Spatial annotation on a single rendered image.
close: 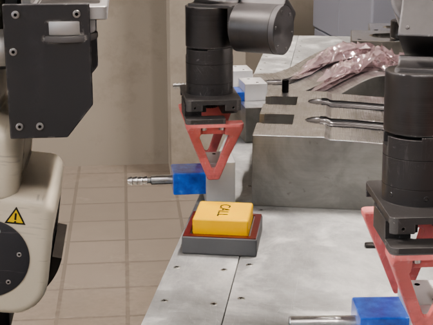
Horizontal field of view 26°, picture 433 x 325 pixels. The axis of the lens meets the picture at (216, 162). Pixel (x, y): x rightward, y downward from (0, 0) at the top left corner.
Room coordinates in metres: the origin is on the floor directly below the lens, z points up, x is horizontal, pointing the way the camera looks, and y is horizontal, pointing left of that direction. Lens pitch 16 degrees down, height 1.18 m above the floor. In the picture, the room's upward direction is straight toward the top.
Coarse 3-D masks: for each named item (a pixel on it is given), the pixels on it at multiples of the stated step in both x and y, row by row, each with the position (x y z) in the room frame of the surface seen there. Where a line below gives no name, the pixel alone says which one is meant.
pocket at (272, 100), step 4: (272, 96) 1.30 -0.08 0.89; (276, 96) 1.30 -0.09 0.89; (280, 96) 1.30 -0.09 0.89; (268, 100) 1.30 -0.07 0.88; (272, 100) 1.30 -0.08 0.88; (276, 100) 1.30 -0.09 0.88; (280, 100) 1.30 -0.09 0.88; (284, 100) 1.30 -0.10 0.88; (288, 100) 1.30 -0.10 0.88; (292, 100) 1.30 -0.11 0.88; (296, 100) 1.30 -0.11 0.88; (284, 104) 1.30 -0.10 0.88; (288, 104) 1.30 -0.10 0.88; (292, 104) 1.30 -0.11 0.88
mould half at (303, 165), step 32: (288, 96) 1.30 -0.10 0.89; (320, 96) 1.30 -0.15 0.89; (352, 96) 1.32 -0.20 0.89; (256, 128) 1.12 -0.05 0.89; (288, 128) 1.12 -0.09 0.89; (320, 128) 1.12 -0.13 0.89; (352, 128) 1.13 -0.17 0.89; (256, 160) 1.09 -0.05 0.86; (288, 160) 1.08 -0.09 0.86; (320, 160) 1.08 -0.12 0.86; (352, 160) 1.07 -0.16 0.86; (256, 192) 1.09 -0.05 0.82; (288, 192) 1.08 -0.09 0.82; (320, 192) 1.08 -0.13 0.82; (352, 192) 1.07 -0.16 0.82
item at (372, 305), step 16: (416, 288) 0.72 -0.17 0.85; (432, 288) 0.72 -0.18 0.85; (352, 304) 0.73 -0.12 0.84; (368, 304) 0.72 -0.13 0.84; (384, 304) 0.72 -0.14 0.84; (400, 304) 0.72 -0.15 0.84; (304, 320) 0.71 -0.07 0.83; (320, 320) 0.71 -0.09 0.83; (336, 320) 0.71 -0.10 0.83; (352, 320) 0.71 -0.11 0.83; (368, 320) 0.69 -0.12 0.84; (384, 320) 0.69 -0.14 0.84; (400, 320) 0.69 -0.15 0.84
